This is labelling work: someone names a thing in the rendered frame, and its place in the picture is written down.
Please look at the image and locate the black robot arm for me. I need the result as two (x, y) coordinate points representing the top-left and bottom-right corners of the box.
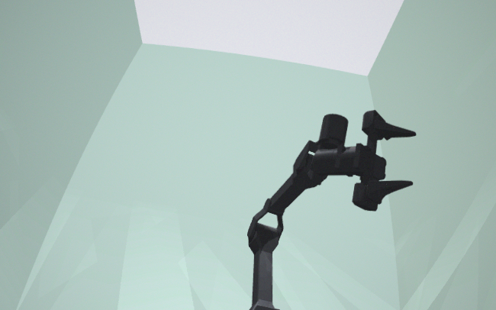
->
(247, 114), (387, 310)

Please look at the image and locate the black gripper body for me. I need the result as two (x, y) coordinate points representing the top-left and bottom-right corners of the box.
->
(332, 110), (385, 212)

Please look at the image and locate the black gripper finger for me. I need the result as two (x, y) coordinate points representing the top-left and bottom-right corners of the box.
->
(367, 180), (413, 204)
(375, 115), (416, 140)

